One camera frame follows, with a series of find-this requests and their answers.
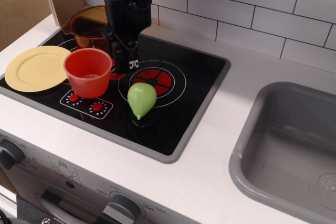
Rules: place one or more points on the grey oven door handle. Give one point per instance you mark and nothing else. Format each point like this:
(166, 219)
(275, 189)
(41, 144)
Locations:
(70, 209)

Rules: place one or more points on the grey left oven knob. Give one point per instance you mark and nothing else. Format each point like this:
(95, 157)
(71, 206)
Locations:
(10, 154)

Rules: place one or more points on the black toy stove top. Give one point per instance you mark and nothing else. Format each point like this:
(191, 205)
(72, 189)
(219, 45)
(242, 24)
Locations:
(185, 81)

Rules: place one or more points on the amber transparent pot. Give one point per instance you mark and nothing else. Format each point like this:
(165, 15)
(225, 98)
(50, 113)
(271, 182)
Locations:
(86, 26)

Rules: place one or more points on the grey oven knob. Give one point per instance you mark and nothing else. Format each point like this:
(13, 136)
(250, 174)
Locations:
(10, 154)
(122, 210)

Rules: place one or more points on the green plastic pear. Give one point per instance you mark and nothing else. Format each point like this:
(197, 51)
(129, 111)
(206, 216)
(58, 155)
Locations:
(141, 99)

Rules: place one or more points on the grey plastic sink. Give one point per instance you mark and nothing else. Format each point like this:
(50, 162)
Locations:
(285, 154)

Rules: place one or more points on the red plastic cup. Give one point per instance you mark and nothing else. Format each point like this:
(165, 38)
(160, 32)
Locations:
(89, 72)

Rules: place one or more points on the yellow plastic plate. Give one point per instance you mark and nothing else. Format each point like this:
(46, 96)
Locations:
(37, 69)

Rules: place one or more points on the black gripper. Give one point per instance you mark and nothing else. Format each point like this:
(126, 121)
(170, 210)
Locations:
(126, 19)

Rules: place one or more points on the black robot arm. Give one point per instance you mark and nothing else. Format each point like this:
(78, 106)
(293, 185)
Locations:
(126, 19)

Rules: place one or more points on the grey centre oven knob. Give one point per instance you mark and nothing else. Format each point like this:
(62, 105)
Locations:
(122, 210)

